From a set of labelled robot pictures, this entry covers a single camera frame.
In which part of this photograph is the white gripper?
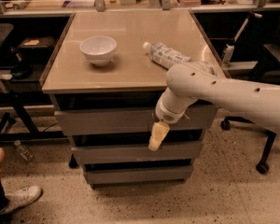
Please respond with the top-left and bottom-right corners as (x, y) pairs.
(148, 96), (187, 151)

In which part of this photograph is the grey top drawer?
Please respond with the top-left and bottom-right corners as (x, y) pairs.
(55, 105), (217, 135)

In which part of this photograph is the grey drawer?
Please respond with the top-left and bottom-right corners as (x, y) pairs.
(72, 141), (203, 164)
(55, 105), (217, 135)
(83, 165), (193, 185)

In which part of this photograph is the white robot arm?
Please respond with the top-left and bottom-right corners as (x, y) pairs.
(148, 63), (280, 151)

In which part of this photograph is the grey middle drawer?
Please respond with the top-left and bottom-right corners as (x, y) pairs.
(72, 141), (203, 164)

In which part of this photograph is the grey bottom drawer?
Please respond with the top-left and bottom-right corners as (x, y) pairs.
(83, 165), (193, 185)

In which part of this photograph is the grey drawer cabinet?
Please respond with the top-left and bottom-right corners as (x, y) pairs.
(39, 9), (232, 190)

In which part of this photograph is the white plastic bottle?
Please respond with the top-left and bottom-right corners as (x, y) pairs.
(143, 42), (192, 69)

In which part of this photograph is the white ceramic bowl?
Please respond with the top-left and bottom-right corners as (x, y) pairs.
(79, 35), (117, 66)

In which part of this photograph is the black office chair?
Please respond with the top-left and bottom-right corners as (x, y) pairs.
(220, 0), (280, 175)

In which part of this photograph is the plastic bottle on floor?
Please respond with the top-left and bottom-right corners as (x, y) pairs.
(14, 140), (34, 161)

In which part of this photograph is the black joystick device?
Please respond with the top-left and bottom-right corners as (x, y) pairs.
(10, 47), (33, 79)

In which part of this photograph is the black box with label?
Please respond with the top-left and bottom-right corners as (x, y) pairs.
(18, 36), (56, 50)

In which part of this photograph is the white sneaker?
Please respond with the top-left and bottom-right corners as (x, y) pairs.
(0, 186), (43, 216)

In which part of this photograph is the black desk frame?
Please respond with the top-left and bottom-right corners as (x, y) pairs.
(0, 73), (68, 151)

